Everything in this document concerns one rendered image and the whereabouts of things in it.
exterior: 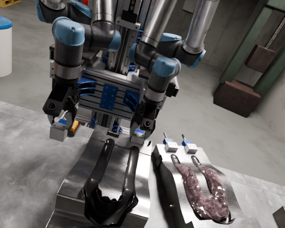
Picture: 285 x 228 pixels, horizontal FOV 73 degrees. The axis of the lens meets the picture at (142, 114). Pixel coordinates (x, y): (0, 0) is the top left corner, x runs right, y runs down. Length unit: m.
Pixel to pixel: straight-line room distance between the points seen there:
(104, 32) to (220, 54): 6.09
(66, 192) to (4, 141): 0.41
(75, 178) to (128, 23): 0.87
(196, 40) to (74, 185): 0.80
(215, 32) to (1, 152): 6.12
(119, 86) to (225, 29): 5.56
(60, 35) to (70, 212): 0.49
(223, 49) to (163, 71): 6.02
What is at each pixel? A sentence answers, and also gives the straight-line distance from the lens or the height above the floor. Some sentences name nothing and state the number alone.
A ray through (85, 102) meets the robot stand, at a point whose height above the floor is 0.73.
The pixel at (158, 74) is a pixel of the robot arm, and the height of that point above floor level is 1.21.
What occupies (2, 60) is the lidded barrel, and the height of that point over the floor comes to 0.22.
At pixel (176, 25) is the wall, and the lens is 7.33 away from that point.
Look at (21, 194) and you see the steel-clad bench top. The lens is 0.77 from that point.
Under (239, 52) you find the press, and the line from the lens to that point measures 3.84.
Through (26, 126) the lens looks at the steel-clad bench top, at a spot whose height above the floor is 0.80.
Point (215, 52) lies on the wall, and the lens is 6.61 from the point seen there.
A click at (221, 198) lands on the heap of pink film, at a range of 0.83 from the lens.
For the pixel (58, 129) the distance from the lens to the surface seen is 0.73.
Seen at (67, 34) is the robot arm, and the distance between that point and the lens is 0.57.
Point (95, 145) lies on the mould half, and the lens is 0.79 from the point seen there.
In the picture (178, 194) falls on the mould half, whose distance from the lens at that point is 0.75.
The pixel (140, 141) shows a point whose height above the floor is 0.91.
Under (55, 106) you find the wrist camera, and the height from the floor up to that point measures 1.09.
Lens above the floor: 1.45
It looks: 33 degrees down
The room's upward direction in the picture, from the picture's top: 20 degrees clockwise
